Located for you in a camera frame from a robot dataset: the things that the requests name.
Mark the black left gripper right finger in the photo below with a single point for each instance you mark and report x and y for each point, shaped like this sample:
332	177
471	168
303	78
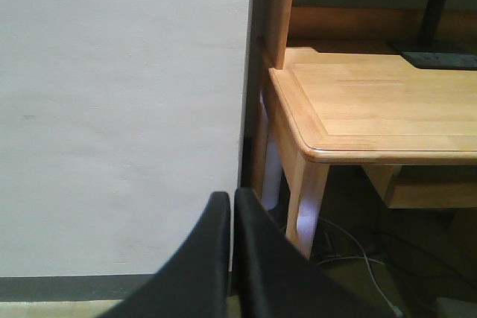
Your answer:
273	279

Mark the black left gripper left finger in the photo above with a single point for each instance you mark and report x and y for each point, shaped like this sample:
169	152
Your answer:
194	281

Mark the light wooden desk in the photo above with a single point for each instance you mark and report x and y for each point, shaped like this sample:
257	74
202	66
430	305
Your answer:
332	92

